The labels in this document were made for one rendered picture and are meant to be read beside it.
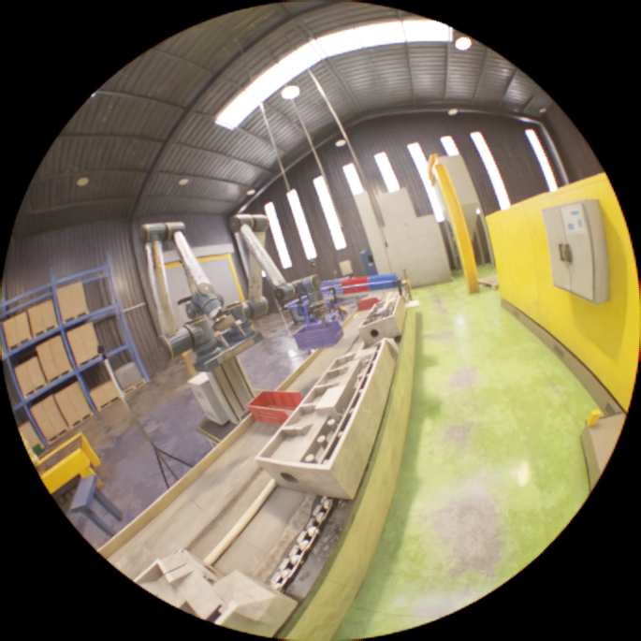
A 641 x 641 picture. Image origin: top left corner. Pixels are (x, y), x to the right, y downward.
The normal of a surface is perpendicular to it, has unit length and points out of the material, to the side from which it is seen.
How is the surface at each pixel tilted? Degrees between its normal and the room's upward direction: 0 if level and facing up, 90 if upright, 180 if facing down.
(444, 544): 0
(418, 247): 90
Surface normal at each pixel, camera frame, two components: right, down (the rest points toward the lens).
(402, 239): -0.41, 0.32
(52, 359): 0.86, -0.17
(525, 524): -0.30, -0.93
